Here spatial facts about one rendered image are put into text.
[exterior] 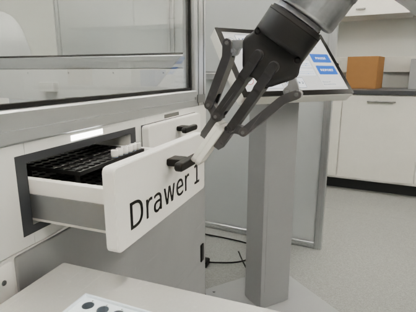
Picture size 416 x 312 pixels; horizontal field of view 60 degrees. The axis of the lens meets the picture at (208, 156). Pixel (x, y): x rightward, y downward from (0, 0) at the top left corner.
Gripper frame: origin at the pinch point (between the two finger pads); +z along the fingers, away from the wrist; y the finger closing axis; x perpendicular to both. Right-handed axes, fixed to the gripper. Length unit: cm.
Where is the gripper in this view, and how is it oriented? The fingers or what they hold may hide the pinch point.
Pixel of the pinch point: (210, 142)
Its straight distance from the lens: 52.6
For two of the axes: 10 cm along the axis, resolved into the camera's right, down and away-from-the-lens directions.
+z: -5.4, 7.5, 3.8
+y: -7.6, -6.3, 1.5
